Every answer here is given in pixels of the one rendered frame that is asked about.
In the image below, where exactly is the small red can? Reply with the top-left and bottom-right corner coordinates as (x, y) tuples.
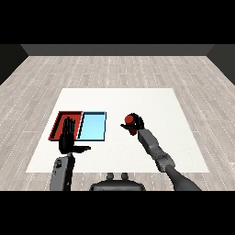
(124, 114), (139, 137)

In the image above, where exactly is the red shallow open box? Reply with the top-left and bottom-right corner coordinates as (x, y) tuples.
(48, 110), (84, 142)

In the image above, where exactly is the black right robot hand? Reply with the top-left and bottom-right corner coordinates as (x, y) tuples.
(119, 113), (145, 131)

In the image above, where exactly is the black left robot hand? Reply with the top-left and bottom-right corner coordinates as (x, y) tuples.
(58, 117), (92, 155)

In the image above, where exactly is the dark grey robot body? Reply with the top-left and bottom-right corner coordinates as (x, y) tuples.
(89, 173), (146, 192)

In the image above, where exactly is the light blue shallow open box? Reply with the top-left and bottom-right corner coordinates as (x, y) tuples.
(75, 111), (107, 142)

